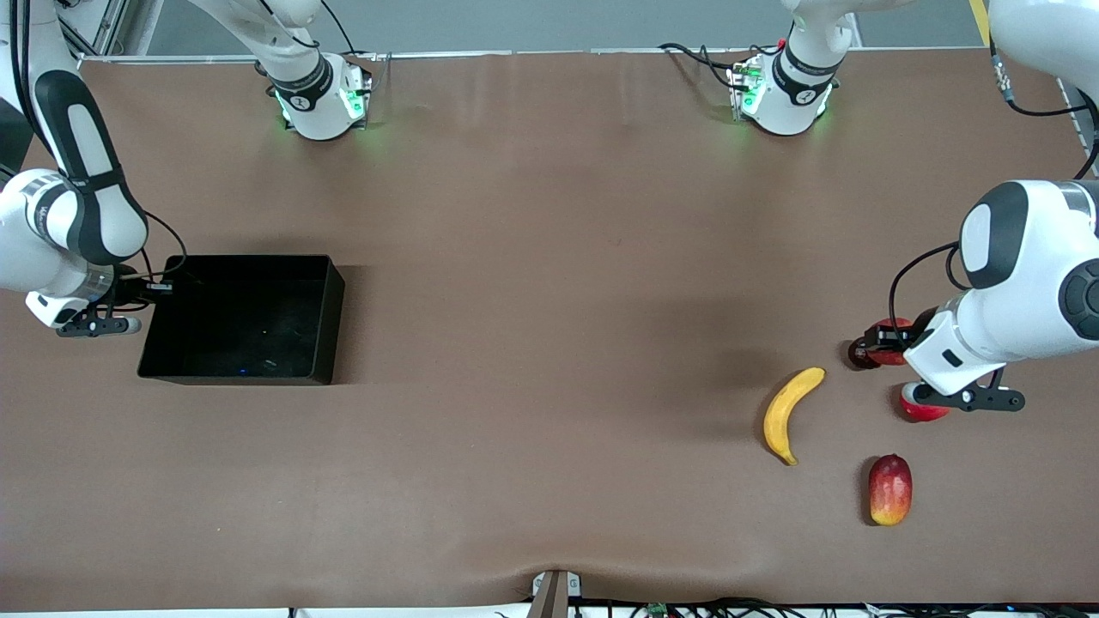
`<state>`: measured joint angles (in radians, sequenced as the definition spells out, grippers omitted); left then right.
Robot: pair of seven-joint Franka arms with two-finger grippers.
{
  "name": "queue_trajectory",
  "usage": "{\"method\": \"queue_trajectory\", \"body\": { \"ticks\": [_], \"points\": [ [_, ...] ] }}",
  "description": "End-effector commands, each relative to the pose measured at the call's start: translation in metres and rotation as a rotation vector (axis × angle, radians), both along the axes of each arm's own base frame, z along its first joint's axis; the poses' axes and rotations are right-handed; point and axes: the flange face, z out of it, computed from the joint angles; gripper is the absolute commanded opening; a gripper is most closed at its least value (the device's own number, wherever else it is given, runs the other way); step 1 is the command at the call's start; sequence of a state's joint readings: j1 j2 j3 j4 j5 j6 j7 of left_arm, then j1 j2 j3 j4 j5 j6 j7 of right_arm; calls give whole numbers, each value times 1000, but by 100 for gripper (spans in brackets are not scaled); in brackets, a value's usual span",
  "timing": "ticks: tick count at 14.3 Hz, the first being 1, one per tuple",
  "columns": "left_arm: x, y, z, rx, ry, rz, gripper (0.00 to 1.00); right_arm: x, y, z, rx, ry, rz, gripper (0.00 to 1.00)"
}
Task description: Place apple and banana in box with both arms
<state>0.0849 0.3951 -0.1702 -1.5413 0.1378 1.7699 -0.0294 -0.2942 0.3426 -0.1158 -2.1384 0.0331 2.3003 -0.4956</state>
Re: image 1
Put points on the green circuit board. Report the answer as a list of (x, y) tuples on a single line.
[(658, 610)]

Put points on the black plastic box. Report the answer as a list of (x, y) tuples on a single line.
[(258, 318)]

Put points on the metal table clamp bracket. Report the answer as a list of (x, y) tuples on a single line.
[(552, 596)]

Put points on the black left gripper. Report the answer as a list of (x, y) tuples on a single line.
[(919, 324)]

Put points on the silver table edge rail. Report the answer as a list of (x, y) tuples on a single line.
[(558, 52)]

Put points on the dark purple plum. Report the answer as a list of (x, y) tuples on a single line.
[(856, 356)]

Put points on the red peach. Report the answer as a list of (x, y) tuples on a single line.
[(923, 415)]

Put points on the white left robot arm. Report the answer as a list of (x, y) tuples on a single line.
[(1030, 257)]

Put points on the red yellow apple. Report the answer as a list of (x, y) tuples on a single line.
[(895, 328)]

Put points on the red yellow mango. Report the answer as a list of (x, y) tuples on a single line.
[(890, 489)]

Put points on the aluminium frame post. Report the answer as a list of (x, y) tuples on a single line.
[(107, 26), (1080, 116)]

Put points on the yellow banana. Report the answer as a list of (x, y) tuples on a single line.
[(781, 416)]

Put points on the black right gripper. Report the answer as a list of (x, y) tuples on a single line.
[(129, 293)]

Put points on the table cover mat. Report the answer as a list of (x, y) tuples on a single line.
[(549, 472)]

